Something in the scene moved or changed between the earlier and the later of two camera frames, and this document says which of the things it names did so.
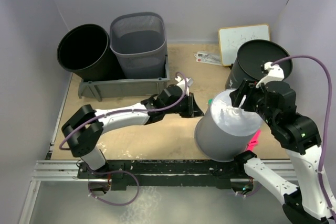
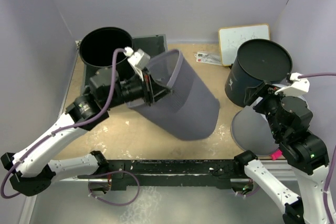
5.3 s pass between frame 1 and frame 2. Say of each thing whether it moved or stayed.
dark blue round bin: stayed
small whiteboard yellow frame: stayed
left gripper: moved
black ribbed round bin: moved
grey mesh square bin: moved
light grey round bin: moved
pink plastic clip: moved
